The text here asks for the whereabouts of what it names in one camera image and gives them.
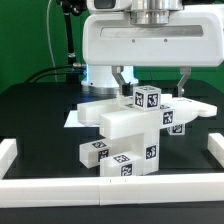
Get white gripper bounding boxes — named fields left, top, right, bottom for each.
left=83, top=13, right=224, bottom=97

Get white tagged cube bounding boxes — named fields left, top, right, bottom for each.
left=167, top=124, right=185, bottom=136
left=133, top=85, right=161, bottom=111

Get white chair back frame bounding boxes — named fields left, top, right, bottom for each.
left=77, top=94, right=217, bottom=140

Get white chair seat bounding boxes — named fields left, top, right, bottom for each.
left=114, top=131, right=159, bottom=175

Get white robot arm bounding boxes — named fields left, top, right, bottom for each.
left=82, top=0, right=224, bottom=95

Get white tagged base sheet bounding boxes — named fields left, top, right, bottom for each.
left=64, top=110, right=82, bottom=128

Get black cables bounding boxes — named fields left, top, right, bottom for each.
left=22, top=61, right=87, bottom=84

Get white U-shaped fence wall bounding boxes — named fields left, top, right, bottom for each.
left=0, top=139, right=224, bottom=208

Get white cable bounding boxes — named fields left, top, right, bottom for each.
left=45, top=0, right=58, bottom=83

